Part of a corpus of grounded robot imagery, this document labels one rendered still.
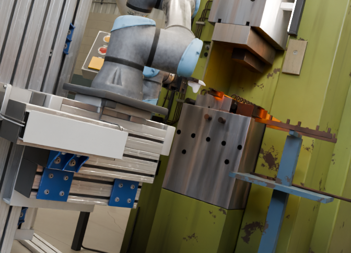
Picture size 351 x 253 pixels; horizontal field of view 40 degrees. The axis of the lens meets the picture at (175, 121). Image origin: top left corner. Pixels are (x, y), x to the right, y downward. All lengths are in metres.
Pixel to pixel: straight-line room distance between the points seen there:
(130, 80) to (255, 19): 1.25
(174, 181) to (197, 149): 0.20
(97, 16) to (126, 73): 10.15
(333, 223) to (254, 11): 1.23
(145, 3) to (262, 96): 1.31
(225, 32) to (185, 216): 0.95
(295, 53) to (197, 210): 0.92
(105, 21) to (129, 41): 9.92
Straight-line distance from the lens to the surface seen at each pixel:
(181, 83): 2.02
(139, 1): 1.75
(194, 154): 2.37
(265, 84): 2.87
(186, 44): 1.36
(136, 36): 1.34
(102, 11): 11.41
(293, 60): 2.46
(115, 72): 1.32
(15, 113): 1.11
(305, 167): 2.38
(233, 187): 2.28
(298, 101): 2.43
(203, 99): 2.46
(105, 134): 1.15
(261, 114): 1.96
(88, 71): 2.56
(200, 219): 2.35
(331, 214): 2.80
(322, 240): 2.82
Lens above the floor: 0.76
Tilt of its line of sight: 1 degrees up
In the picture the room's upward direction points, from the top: 14 degrees clockwise
